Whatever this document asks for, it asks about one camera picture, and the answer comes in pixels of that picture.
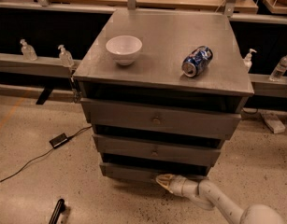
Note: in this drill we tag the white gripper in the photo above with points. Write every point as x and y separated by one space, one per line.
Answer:
180 185

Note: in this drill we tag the grey bottom drawer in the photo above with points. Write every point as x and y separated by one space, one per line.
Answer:
145 170

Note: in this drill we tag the grey drawer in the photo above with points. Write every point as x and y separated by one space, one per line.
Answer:
163 119
145 170
157 151

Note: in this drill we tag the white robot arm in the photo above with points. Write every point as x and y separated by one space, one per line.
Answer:
207 195

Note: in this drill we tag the grey middle drawer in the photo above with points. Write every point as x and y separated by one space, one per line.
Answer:
157 151

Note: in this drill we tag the grey top drawer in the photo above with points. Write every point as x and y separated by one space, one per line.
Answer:
163 119

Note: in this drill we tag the grey wooden drawer cabinet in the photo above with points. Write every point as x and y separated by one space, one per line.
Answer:
156 77

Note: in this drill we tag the white block on floor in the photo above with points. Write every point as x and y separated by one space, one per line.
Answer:
273 123

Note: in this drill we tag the black cylindrical object on floor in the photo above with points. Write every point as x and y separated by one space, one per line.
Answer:
59 208

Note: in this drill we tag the crushed blue soda can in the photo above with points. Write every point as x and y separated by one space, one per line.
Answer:
197 61

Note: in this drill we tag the black power adapter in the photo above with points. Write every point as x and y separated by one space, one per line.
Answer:
58 140

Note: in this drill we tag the white ceramic bowl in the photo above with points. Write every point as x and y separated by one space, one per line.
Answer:
124 49

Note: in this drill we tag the clear water bottle right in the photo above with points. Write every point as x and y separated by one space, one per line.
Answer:
279 69

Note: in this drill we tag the clear pump bottle near cabinet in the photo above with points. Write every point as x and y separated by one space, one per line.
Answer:
65 56

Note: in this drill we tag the clear pump bottle far left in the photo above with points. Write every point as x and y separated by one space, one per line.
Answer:
28 51

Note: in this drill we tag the grey metal shelf rail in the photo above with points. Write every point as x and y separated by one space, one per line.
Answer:
42 66

